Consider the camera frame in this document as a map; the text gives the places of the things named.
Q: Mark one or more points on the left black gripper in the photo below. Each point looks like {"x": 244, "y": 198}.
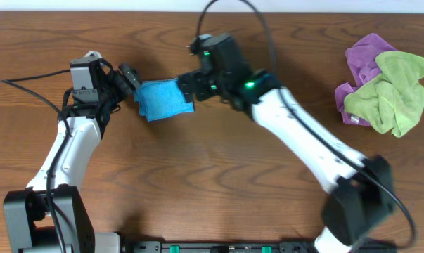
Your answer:
{"x": 126, "y": 91}

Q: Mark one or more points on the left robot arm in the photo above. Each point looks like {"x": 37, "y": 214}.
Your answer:
{"x": 49, "y": 215}

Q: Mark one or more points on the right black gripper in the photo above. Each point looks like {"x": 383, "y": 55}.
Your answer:
{"x": 201, "y": 79}

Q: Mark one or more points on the purple cloth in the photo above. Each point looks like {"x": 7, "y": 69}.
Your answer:
{"x": 361, "y": 62}

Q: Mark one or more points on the blue cloth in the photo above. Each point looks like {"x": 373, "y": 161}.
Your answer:
{"x": 161, "y": 99}

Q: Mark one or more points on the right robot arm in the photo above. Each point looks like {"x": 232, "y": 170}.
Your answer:
{"x": 359, "y": 189}

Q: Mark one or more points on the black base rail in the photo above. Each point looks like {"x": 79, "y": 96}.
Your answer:
{"x": 292, "y": 246}

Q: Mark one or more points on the green cloth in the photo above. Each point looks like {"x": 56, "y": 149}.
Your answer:
{"x": 393, "y": 101}

